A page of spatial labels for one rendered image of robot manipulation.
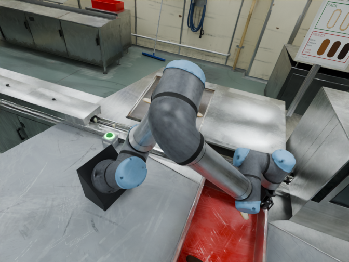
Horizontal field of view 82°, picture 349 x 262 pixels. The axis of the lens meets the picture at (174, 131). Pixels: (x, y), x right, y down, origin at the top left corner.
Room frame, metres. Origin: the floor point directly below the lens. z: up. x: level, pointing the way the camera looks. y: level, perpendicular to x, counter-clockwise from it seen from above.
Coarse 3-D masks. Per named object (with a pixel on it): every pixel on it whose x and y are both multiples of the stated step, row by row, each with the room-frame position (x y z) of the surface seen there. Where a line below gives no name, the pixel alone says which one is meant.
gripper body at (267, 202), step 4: (264, 188) 0.47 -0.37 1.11; (264, 192) 0.46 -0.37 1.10; (268, 192) 0.46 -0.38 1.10; (272, 192) 0.46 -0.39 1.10; (264, 196) 0.45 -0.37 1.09; (268, 196) 0.45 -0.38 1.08; (272, 196) 0.45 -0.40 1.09; (260, 200) 0.46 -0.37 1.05; (264, 200) 0.46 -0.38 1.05; (268, 200) 0.46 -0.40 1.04; (272, 200) 0.46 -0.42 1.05; (260, 204) 0.47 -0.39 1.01; (264, 204) 0.45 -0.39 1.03; (268, 204) 0.45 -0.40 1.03; (272, 204) 0.45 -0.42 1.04; (264, 208) 0.45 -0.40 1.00; (268, 208) 0.45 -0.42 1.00
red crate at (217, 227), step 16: (208, 192) 0.61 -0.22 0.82; (208, 208) 0.52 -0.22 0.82; (224, 208) 0.53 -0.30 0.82; (192, 224) 0.43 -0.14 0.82; (208, 224) 0.44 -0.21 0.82; (224, 224) 0.45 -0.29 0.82; (240, 224) 0.47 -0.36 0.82; (256, 224) 0.48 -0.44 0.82; (192, 240) 0.37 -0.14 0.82; (208, 240) 0.37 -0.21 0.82; (224, 240) 0.38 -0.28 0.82; (240, 240) 0.39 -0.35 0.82; (208, 256) 0.31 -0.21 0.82; (224, 256) 0.32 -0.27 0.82; (240, 256) 0.33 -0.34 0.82
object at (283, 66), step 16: (288, 48) 2.92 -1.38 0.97; (288, 64) 2.48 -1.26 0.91; (304, 64) 2.45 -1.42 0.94; (272, 80) 2.98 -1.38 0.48; (288, 80) 2.29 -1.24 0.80; (320, 80) 2.21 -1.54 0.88; (336, 80) 2.18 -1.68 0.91; (272, 96) 2.53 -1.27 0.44; (288, 96) 2.27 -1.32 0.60; (304, 96) 2.23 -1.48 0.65; (304, 112) 2.21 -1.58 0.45
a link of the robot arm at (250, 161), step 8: (240, 152) 0.51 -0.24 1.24; (248, 152) 0.51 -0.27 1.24; (256, 152) 0.52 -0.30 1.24; (240, 160) 0.49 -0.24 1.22; (248, 160) 0.49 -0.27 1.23; (256, 160) 0.49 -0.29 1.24; (264, 160) 0.49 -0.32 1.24; (240, 168) 0.47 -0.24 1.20; (248, 168) 0.46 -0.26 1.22; (256, 168) 0.46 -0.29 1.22; (264, 168) 0.47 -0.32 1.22
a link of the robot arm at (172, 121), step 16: (160, 112) 0.35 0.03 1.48; (176, 112) 0.35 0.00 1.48; (192, 112) 0.37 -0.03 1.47; (160, 128) 0.33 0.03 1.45; (176, 128) 0.33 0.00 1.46; (192, 128) 0.34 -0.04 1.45; (160, 144) 0.32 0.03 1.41; (176, 144) 0.31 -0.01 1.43; (192, 144) 0.32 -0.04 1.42; (176, 160) 0.31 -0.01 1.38; (192, 160) 0.31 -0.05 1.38; (208, 160) 0.34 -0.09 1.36; (224, 160) 0.38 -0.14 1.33; (208, 176) 0.33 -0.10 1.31; (224, 176) 0.34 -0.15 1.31; (240, 176) 0.38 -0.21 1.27; (256, 176) 0.43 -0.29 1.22; (240, 192) 0.35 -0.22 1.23; (256, 192) 0.38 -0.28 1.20; (240, 208) 0.34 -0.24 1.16; (256, 208) 0.34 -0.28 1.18
